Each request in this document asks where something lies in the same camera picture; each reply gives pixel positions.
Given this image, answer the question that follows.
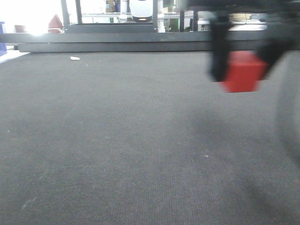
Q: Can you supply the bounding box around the dark metal table frame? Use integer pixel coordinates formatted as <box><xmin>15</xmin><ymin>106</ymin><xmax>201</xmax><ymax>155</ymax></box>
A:
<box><xmin>60</xmin><ymin>0</ymin><xmax>200</xmax><ymax>33</ymax></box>

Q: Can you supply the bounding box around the white paper scrap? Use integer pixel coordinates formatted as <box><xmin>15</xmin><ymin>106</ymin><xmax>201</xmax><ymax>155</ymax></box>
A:
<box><xmin>70</xmin><ymin>56</ymin><xmax>80</xmax><ymax>61</ymax></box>

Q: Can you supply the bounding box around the red bag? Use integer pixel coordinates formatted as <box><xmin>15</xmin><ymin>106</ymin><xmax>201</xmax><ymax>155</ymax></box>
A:
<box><xmin>48</xmin><ymin>14</ymin><xmax>63</xmax><ymax>34</ymax></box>

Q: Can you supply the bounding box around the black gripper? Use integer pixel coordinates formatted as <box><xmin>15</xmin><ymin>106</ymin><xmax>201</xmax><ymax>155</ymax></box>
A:
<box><xmin>182</xmin><ymin>0</ymin><xmax>300</xmax><ymax>82</ymax></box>

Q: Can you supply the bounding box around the red magnetic cube block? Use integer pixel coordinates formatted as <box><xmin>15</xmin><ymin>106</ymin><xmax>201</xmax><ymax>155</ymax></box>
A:
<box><xmin>221</xmin><ymin>51</ymin><xmax>268</xmax><ymax>93</ymax></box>

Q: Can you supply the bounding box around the white humanoid robot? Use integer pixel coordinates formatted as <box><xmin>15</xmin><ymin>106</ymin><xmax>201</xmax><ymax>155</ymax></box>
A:
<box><xmin>119</xmin><ymin>0</ymin><xmax>165</xmax><ymax>33</ymax></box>

